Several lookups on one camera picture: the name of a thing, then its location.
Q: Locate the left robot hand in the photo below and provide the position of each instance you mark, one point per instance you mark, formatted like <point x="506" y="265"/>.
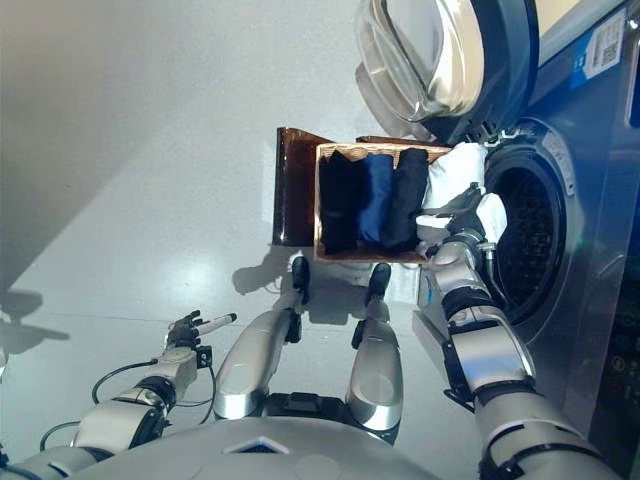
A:
<point x="185" y="334"/>

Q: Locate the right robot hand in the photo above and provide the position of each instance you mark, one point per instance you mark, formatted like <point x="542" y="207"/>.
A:
<point x="467" y="217"/>

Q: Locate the white cloth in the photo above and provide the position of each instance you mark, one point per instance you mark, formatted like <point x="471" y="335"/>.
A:
<point x="455" y="170"/>

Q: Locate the black cloth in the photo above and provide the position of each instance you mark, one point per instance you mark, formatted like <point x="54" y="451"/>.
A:
<point x="340" y="200"/>
<point x="405" y="200"/>

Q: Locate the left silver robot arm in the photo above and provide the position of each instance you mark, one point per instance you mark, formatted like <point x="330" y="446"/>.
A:
<point x="115" y="420"/>

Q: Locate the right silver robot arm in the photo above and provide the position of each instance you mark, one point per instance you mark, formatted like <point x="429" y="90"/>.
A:
<point x="490" y="350"/>

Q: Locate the grey front-load washing machine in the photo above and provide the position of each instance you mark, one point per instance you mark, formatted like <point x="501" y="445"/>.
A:
<point x="590" y="225"/>

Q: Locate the round glass washing machine door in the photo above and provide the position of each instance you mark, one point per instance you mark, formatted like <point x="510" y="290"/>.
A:
<point x="450" y="60"/>

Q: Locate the left silver robot leg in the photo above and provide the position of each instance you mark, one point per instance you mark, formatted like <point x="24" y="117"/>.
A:
<point x="255" y="350"/>

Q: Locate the silver robot leg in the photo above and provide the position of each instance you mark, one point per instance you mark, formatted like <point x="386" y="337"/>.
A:
<point x="255" y="350"/>
<point x="375" y="365"/>

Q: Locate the blue folded cloth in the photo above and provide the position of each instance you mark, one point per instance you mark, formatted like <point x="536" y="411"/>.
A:
<point x="375" y="200"/>

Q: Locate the wicker laundry basket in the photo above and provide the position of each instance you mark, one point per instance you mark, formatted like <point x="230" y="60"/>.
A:
<point x="370" y="256"/>

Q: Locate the silver robot torso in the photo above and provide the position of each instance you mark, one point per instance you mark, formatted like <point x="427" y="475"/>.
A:
<point x="250" y="455"/>

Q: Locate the right silver robot leg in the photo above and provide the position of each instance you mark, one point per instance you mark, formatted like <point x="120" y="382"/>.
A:
<point x="375" y="365"/>

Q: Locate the brown glossy side table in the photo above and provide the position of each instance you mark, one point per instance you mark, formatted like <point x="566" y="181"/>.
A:
<point x="295" y="190"/>

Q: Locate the blue white QR code sticker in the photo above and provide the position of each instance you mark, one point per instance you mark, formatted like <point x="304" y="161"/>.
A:
<point x="602" y="45"/>

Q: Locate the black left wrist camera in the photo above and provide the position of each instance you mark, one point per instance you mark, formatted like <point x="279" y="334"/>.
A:
<point x="203" y="357"/>

